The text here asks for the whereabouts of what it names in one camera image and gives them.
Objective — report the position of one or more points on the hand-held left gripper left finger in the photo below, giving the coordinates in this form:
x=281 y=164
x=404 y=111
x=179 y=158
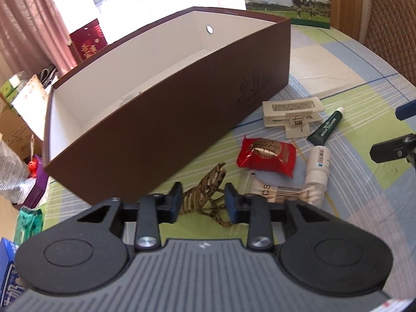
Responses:
x=175 y=199

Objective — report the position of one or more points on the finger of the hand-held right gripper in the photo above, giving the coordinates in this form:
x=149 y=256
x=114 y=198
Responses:
x=407 y=110
x=386 y=151

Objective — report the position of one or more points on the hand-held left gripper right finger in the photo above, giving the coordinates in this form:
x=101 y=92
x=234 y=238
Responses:
x=231 y=202

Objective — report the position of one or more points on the leopard print hair claw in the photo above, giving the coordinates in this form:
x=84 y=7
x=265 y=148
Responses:
x=208 y=182

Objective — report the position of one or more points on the red snack packet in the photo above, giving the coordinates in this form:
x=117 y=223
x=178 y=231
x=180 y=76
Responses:
x=282 y=160

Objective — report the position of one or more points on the brown cardboard storage box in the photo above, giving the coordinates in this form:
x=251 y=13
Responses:
x=162 y=130

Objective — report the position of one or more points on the cream rectangular hair clip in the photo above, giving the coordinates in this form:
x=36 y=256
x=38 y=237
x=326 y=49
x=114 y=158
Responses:
x=279 y=117

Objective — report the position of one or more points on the checked cloth desktop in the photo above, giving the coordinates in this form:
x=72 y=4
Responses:
x=357 y=71

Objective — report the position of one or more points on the pack of cotton swabs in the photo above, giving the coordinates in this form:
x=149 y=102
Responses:
x=292 y=195

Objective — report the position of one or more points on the small green tube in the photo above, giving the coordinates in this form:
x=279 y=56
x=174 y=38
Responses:
x=325 y=128

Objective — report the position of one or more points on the small white bottle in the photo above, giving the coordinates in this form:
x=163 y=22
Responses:
x=317 y=175

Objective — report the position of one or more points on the brown quilted chair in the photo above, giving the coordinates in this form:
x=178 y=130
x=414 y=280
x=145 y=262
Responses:
x=390 y=32

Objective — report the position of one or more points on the purple box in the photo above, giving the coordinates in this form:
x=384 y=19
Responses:
x=39 y=185

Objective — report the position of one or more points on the red ornament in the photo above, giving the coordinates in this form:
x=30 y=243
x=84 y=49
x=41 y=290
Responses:
x=32 y=167

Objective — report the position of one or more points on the green patterned packets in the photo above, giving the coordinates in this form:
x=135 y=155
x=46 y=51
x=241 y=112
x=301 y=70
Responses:
x=29 y=224

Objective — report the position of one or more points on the printed clear plastic bag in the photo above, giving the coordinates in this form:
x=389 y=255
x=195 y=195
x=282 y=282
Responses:
x=13 y=172

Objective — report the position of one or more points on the cow print milk carton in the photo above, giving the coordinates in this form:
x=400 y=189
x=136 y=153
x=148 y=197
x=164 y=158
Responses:
x=276 y=3

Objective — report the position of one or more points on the plain brown cardboard box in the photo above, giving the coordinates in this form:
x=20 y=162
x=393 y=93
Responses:
x=14 y=133

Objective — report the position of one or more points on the dark red gift box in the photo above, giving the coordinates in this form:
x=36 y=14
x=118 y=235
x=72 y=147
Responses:
x=89 y=42

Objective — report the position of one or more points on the blue milk carton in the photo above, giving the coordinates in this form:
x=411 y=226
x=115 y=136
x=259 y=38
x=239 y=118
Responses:
x=9 y=273

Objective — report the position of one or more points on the green tissue packs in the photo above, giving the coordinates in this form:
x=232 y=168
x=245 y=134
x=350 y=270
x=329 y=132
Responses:
x=9 y=86

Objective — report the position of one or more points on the pink curtain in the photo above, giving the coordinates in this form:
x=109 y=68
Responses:
x=32 y=22

